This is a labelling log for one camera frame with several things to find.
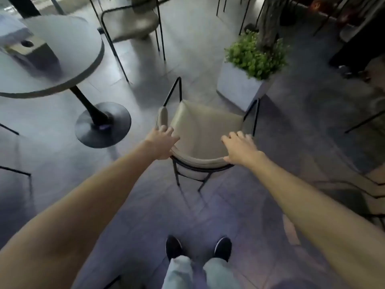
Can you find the person's left hand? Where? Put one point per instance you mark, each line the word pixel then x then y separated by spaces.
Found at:
pixel 159 145

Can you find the person's right hand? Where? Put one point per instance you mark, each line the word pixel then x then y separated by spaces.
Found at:
pixel 242 150

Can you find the person's right thumb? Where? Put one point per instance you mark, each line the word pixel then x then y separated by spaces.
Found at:
pixel 226 140

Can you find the person's left thumb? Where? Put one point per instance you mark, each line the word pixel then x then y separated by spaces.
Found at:
pixel 174 140

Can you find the beige chair with black frame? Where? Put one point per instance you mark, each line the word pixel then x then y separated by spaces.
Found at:
pixel 371 189
pixel 132 24
pixel 201 129

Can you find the person's right forearm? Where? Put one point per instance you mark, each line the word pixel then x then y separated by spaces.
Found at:
pixel 315 213

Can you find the person's left forearm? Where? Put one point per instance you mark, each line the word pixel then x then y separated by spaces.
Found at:
pixel 75 219

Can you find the white square planter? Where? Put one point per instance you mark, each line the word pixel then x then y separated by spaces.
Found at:
pixel 239 85

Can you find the green leafy plant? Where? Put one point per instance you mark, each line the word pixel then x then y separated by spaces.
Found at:
pixel 255 57

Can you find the black left shoe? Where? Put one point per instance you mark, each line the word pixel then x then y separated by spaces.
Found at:
pixel 173 247

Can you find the black shoe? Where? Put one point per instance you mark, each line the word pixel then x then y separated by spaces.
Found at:
pixel 223 249
pixel 173 247

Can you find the black right shoe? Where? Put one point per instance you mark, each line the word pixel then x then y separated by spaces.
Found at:
pixel 223 249

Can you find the grey tree trunk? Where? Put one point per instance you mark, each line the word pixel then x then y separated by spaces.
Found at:
pixel 270 21

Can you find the black metal chair legs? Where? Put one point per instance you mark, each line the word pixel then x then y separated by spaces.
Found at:
pixel 245 13

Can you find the light grey trousers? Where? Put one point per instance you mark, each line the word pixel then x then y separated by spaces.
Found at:
pixel 183 275

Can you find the black metal chair leg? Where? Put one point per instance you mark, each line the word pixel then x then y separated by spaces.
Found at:
pixel 365 120

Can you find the dark cabinet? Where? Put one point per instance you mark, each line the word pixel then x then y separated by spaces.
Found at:
pixel 361 48

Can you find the wooden box with round hole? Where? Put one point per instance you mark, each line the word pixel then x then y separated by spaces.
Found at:
pixel 33 57

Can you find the round grey pedestal table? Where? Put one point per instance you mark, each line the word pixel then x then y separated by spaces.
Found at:
pixel 69 57

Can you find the black metal chair frame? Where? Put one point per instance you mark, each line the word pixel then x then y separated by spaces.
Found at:
pixel 15 170

